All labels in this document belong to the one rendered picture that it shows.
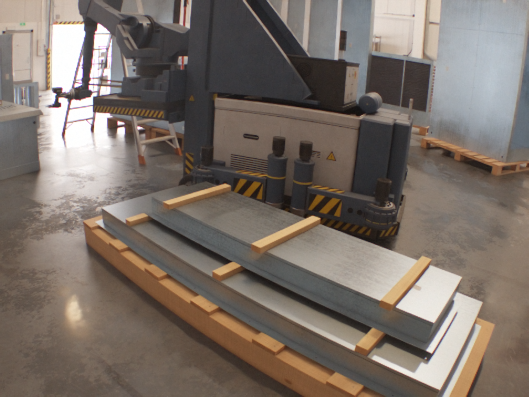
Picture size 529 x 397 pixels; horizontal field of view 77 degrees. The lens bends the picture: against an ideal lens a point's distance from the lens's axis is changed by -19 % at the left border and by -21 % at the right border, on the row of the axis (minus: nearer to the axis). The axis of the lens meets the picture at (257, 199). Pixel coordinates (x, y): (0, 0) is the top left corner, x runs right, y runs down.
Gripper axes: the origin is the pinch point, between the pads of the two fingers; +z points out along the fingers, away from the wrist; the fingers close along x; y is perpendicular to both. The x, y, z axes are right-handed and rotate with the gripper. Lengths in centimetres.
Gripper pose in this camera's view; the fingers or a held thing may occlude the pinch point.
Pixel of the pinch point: (57, 96)
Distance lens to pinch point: 449.2
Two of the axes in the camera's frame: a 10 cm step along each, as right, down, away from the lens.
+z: -6.1, 2.4, -7.5
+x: 7.6, 4.6, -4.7
